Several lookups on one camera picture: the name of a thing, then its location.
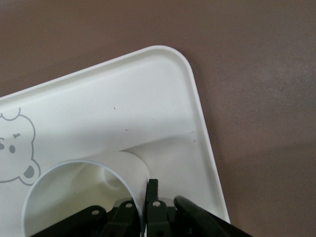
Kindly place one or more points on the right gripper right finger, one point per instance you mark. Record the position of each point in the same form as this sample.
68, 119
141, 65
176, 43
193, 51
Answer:
155, 217

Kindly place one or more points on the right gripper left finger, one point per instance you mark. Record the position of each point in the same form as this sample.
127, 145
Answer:
123, 217

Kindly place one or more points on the white IKEA cup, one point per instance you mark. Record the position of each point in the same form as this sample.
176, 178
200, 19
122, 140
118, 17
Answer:
61, 185

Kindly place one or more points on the cream bear print tray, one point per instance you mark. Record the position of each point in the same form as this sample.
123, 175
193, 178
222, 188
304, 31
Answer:
111, 98

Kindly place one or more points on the brown table mat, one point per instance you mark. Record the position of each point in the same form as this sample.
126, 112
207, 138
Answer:
74, 37

